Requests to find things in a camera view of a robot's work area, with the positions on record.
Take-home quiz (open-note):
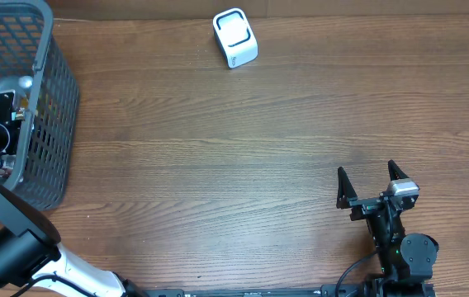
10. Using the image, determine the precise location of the yellow dish soap bottle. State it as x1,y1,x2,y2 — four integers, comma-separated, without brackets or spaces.
0,76,33,98

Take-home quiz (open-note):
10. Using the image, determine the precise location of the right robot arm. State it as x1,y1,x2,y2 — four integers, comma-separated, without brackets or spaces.
331,160,439,297

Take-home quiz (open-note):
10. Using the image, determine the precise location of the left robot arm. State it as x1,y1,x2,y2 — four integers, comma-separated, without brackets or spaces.
0,91,145,297

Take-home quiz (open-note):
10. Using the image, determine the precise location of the white barcode scanner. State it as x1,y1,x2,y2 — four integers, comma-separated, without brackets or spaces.
212,7,258,68

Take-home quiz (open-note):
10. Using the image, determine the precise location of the grey plastic mesh basket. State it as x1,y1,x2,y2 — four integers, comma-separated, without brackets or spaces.
0,1,80,210

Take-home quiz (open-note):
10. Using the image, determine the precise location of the white red wrapper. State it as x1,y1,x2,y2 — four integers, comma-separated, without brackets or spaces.
0,154,16,178

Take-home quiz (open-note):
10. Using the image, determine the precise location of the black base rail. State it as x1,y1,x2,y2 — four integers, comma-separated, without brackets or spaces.
143,283,437,297

